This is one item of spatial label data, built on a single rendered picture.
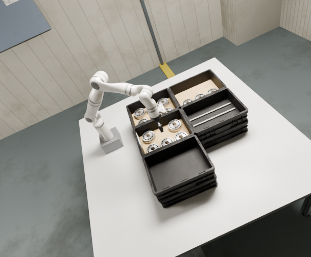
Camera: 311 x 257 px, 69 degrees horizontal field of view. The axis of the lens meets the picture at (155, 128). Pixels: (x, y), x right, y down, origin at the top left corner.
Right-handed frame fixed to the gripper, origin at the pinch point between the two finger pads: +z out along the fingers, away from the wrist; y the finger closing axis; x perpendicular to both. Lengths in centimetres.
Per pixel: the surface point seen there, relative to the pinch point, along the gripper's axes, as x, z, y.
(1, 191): -228, 101, -115
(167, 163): -5.7, 17.4, 17.4
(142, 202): -33, 30, 29
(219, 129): 37.1, 13.7, 12.0
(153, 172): -17.3, 17.4, 19.3
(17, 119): -203, 79, -234
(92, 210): -70, 31, 18
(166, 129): 4.3, 17.2, -12.7
